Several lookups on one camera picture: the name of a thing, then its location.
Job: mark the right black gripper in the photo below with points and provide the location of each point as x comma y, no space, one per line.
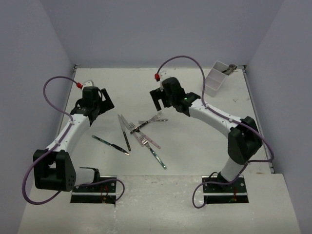
157,94

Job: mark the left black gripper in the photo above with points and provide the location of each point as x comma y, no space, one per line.
106,105

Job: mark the black handled knife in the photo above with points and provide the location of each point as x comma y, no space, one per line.
123,131

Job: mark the green handled knife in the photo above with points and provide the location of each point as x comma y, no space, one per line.
111,145

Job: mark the green handled fork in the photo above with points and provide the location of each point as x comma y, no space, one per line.
147,145

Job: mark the black handled spoon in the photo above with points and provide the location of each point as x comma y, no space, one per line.
230,69

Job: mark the pink handled knife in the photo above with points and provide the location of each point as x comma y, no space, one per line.
129,128

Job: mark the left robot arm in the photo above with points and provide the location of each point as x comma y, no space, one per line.
53,168

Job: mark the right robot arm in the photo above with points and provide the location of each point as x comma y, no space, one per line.
241,133

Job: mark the white divided utensil container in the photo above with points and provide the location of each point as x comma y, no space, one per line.
215,78

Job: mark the black handled fork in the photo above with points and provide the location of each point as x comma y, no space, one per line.
154,118

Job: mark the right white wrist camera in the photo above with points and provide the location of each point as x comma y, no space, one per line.
163,75

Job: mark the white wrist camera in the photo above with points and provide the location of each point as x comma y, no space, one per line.
88,83
163,75

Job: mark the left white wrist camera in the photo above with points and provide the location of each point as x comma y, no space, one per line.
88,83

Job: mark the pink handled fork upper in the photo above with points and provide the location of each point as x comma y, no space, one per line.
156,120

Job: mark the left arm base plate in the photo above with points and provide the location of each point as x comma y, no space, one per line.
104,193

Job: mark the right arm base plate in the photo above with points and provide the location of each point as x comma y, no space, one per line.
226,194

